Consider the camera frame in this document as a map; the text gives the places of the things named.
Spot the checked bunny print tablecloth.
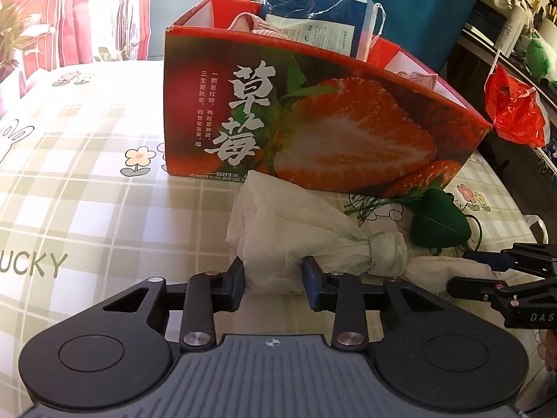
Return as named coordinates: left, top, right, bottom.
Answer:
left=0, top=59, right=557, bottom=418

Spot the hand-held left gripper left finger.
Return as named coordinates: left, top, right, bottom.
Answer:
left=102, top=256, right=245, bottom=351

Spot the white knotted plastic bag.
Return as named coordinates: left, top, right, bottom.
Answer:
left=225, top=170, right=494, bottom=297

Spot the teal curtain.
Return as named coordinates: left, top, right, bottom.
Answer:
left=333, top=0, right=490, bottom=79

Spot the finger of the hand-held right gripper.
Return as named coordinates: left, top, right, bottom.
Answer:
left=447, top=275, right=557, bottom=314
left=462, top=243, right=557, bottom=277

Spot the pink printed backdrop cloth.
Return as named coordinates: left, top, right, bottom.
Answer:
left=0, top=0, right=157, bottom=72

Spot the red strawberry print cardboard box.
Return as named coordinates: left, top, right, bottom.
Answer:
left=163, top=0, right=493, bottom=198

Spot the red plastic bag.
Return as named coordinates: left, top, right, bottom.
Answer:
left=484, top=64, right=550, bottom=148

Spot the white spray bottle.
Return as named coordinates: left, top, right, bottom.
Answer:
left=496, top=6, right=529, bottom=55

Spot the navy packaged cloth item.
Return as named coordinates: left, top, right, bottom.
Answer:
left=260, top=0, right=386, bottom=62

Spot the translucent grey plastic bag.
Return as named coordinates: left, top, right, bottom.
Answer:
left=533, top=89, right=553, bottom=142

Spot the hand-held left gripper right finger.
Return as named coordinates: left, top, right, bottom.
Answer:
left=302, top=256, right=449, bottom=351

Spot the green plush leaf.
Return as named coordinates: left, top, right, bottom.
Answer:
left=346, top=187, right=473, bottom=253

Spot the green plush toy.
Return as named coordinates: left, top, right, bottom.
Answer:
left=526, top=37, right=557, bottom=80

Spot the dark dressing table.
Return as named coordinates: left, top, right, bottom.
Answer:
left=448, top=30, right=557, bottom=210

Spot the black case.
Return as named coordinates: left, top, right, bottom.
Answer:
left=461, top=0, right=505, bottom=46

